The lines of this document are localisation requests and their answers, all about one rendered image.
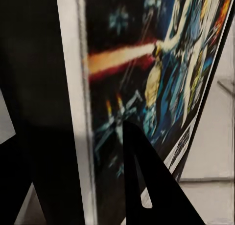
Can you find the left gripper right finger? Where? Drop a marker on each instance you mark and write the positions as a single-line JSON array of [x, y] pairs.
[[170, 205]]

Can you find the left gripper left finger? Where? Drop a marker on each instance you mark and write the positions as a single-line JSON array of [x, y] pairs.
[[15, 180]]

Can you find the poster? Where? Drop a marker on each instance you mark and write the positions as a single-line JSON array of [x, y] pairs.
[[71, 71]]

